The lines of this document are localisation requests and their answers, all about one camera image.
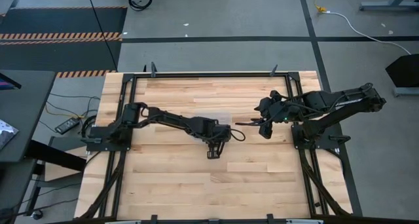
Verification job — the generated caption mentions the printed sheet on desk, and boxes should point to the printed sheet on desk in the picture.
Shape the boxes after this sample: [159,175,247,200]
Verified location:
[0,119,20,151]

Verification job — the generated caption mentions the grey stand foot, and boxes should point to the grey stand foot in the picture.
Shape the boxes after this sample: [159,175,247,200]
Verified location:
[359,0,419,12]

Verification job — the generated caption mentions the black hazard-striped floor mat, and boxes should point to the black hazard-striped floor mat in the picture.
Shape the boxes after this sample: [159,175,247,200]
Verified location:
[0,6,128,79]

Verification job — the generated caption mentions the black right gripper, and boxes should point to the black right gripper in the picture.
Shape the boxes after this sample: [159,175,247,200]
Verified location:
[234,90,297,127]

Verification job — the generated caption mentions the silver aluminium extrusion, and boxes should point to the silver aluminium extrusion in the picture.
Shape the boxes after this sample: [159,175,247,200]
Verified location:
[104,219,142,224]
[286,219,324,224]

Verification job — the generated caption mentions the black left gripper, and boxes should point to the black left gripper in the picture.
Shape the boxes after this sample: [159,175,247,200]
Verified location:
[192,116,232,160]

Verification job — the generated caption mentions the black box on stand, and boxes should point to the black box on stand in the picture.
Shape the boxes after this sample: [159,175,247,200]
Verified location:
[385,53,419,98]

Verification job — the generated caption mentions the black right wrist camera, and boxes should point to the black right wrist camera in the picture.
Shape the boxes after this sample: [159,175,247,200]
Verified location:
[258,121,274,140]

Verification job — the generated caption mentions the thin black taut cable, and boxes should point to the thin black taut cable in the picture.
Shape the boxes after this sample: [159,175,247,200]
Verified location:
[85,0,118,71]

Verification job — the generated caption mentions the clear plastic bin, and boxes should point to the clear plastic bin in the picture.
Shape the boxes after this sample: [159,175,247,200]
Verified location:
[192,109,234,143]

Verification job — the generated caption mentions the loose floor cables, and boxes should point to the loose floor cables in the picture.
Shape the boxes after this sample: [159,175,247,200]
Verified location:
[45,92,101,121]

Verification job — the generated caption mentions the black table frame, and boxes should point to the black table frame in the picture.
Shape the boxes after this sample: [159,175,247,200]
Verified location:
[78,64,361,224]

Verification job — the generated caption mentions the black power adapter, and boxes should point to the black power adapter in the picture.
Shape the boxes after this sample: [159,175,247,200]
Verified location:
[54,117,81,135]

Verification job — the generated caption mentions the dark grey desk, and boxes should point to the dark grey desk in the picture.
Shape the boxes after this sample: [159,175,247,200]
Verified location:
[0,69,56,163]

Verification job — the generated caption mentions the coiled black floor cable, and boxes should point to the coiled black floor cable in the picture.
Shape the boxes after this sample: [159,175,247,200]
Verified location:
[128,0,154,12]

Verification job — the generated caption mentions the white floor cable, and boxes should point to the white floor cable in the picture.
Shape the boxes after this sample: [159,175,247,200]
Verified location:
[326,10,412,56]

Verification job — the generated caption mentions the dark screen on desk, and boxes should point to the dark screen on desk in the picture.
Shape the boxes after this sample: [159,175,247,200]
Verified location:
[0,72,22,91]

